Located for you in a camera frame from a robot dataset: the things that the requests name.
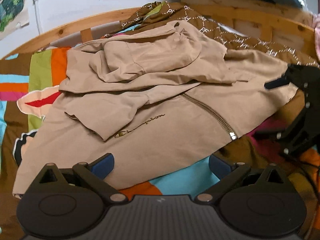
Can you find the beige zip hoodie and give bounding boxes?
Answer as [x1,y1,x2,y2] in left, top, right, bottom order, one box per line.
[12,21,297,196]

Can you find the colourful striped brown duvet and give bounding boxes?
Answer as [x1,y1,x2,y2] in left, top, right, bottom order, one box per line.
[1,2,319,239]

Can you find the anime girl poster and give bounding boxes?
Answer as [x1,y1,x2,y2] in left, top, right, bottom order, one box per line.
[1,0,29,40]

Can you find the wooden bed frame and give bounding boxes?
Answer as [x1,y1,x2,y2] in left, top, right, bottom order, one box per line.
[12,0,318,64]

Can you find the white wall conduit pipe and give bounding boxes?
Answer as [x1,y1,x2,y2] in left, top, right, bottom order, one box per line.
[33,0,42,35]

